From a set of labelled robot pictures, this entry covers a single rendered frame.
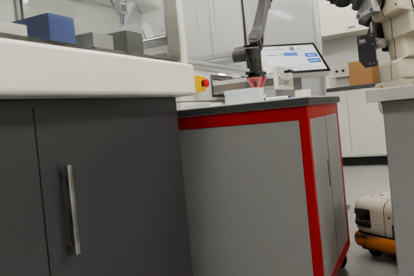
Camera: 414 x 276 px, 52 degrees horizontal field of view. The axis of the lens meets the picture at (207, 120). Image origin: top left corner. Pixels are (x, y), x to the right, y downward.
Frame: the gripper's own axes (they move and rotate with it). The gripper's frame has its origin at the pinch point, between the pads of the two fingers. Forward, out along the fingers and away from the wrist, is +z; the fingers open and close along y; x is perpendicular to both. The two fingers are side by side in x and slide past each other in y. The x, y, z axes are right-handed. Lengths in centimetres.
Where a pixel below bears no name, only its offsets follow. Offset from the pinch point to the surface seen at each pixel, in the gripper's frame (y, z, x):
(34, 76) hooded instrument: 124, -1, 2
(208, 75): -5.8, -10.9, -27.1
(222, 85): -9.7, -5.2, -21.7
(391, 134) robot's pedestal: 36, 19, 57
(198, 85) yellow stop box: 14.1, -4.8, -22.6
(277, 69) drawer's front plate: -11.1, -9.9, 6.5
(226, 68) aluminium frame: -29.8, -15.8, -28.2
